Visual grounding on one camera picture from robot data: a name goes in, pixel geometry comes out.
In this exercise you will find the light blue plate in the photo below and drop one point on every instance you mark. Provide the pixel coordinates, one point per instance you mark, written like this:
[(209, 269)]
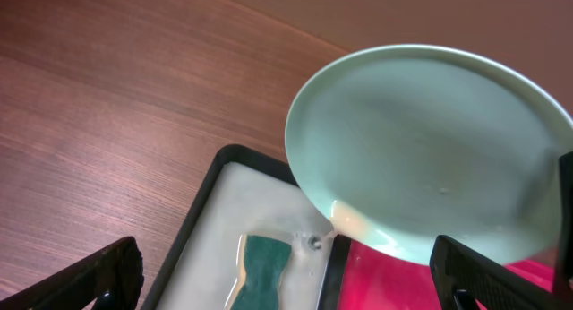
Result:
[(398, 145)]

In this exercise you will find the black water tray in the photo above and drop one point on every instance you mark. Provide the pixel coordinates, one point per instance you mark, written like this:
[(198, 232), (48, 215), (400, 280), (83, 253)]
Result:
[(248, 192)]

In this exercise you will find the red plastic tray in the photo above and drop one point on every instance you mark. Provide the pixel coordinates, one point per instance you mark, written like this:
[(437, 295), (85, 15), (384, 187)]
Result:
[(374, 280)]

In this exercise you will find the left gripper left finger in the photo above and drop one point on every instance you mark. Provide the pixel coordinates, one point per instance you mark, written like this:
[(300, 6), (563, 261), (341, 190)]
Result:
[(111, 278)]

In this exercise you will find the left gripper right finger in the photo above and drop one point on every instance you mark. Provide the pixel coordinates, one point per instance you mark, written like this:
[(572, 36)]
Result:
[(465, 279)]

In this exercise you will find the green yellow sponge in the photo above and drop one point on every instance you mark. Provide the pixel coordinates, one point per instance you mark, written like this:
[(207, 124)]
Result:
[(261, 262)]

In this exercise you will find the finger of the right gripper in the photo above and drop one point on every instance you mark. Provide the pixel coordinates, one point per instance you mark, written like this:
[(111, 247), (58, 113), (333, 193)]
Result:
[(562, 277)]

